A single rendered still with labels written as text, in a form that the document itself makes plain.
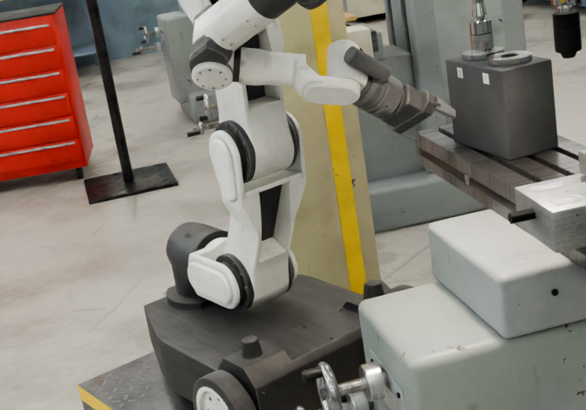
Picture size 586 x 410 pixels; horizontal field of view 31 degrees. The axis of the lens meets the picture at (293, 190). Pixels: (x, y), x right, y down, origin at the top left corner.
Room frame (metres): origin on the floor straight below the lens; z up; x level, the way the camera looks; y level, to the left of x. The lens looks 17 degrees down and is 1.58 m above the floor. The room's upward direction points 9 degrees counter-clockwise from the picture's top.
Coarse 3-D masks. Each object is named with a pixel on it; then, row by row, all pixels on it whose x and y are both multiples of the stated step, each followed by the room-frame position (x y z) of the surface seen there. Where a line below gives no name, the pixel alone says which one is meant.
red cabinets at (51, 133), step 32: (0, 32) 6.00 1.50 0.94; (32, 32) 6.02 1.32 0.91; (64, 32) 6.31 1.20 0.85; (0, 64) 6.00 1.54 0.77; (32, 64) 6.02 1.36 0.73; (64, 64) 6.04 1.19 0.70; (0, 96) 6.00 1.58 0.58; (32, 96) 6.01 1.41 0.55; (64, 96) 6.01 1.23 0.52; (0, 128) 6.01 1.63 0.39; (32, 128) 6.01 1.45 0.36; (64, 128) 6.02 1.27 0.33; (0, 160) 6.00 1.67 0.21; (32, 160) 6.01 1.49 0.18; (64, 160) 6.02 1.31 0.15
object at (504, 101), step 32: (448, 64) 2.21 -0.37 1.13; (480, 64) 2.12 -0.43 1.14; (512, 64) 2.05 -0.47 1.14; (544, 64) 2.05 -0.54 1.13; (480, 96) 2.10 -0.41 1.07; (512, 96) 2.03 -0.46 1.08; (544, 96) 2.05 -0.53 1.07; (480, 128) 2.11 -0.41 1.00; (512, 128) 2.02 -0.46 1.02; (544, 128) 2.05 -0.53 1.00; (512, 160) 2.03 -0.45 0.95
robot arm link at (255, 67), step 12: (252, 48) 2.03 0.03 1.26; (240, 60) 2.00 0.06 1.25; (252, 60) 1.99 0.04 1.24; (264, 60) 2.00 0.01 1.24; (276, 60) 2.00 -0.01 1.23; (288, 60) 2.00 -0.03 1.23; (240, 72) 1.99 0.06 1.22; (252, 72) 1.99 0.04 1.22; (264, 72) 1.99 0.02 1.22; (276, 72) 1.99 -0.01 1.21; (288, 72) 1.99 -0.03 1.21; (240, 84) 2.01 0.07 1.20; (252, 84) 2.01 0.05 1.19; (264, 84) 2.01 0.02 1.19; (276, 84) 2.01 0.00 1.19; (288, 84) 2.00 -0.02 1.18
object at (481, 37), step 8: (488, 24) 2.17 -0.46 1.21; (472, 32) 2.18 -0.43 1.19; (480, 32) 2.17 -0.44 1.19; (488, 32) 2.17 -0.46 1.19; (472, 40) 2.18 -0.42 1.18; (480, 40) 2.17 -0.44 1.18; (488, 40) 2.17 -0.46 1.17; (472, 48) 2.19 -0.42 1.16; (480, 48) 2.17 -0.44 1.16; (488, 48) 2.17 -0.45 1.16
